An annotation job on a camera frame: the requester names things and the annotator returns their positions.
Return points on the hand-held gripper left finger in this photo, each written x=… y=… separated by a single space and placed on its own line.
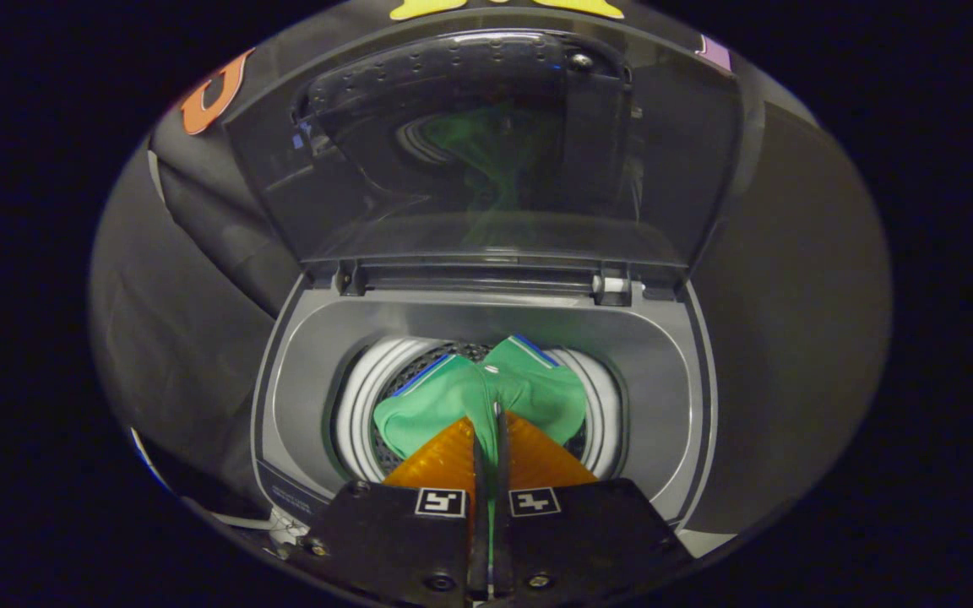
x=385 y=540

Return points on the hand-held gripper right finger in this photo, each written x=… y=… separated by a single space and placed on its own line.
x=588 y=532

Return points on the green polo shirt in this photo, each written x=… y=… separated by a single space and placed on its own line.
x=444 y=397

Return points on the dark washing machine lid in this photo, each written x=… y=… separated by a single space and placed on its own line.
x=689 y=169

